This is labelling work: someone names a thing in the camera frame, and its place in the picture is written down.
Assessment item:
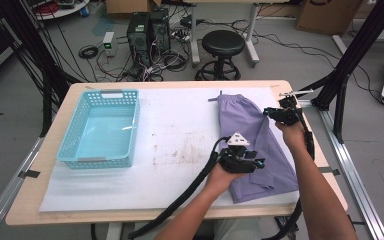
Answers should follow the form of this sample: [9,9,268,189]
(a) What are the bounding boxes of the person's legs grey trousers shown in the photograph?
[133,218,261,240]

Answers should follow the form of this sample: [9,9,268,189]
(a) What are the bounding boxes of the white foam mat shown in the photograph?
[39,86,312,214]

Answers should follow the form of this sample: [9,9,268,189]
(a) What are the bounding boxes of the black round stool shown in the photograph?
[194,29,247,82]

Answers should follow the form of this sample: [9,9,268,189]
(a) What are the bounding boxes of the white round table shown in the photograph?
[24,0,91,21]

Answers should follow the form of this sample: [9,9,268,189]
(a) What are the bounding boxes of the aluminium rail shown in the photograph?
[298,99,384,240]
[0,136,45,240]

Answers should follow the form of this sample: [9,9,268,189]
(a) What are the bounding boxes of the purple shorts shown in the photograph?
[208,90,300,204]

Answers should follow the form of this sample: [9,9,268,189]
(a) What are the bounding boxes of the small cardboard box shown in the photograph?
[105,0,163,15]

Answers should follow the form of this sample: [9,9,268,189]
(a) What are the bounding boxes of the black computer tower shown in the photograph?
[149,8,172,54]
[126,12,152,66]

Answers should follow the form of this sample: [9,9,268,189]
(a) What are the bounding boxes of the tangle of floor cables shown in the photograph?
[94,49,191,83]

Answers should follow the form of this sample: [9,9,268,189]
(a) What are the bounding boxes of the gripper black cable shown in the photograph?
[261,99,316,240]
[128,136,231,240]

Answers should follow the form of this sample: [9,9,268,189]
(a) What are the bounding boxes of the small white box green light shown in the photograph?
[102,31,116,57]

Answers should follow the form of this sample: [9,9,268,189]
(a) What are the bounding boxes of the white desk frame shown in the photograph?
[176,0,291,68]

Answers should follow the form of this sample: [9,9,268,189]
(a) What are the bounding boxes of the black metal stand with cables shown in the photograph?
[0,0,83,138]

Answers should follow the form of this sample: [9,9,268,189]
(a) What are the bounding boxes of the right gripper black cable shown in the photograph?
[261,99,316,240]

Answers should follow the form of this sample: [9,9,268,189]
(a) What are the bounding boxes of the long black floor cable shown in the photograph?
[253,29,384,104]

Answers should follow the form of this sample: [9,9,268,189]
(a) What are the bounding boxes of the coiled black cable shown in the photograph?
[78,44,99,60]

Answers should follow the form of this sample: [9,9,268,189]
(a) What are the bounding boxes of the person's left hand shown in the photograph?
[204,163,245,198]

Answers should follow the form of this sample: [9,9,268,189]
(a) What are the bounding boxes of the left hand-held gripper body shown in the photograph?
[218,132,258,174]

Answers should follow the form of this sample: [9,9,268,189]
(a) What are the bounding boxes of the black tape piece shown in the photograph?
[324,166,341,177]
[17,169,41,179]

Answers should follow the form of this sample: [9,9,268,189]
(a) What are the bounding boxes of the person's right hand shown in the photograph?
[274,119,309,152]

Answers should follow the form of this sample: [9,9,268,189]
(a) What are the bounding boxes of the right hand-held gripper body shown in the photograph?
[274,89,314,127]

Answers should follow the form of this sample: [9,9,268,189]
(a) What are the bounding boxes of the black foot pedal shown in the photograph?
[274,215,296,232]

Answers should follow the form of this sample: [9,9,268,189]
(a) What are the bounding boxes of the light blue plastic basket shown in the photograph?
[55,88,141,170]

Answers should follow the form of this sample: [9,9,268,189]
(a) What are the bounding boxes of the large cardboard box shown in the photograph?
[295,0,364,37]

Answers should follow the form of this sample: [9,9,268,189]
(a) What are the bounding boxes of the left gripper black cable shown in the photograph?
[128,136,231,240]

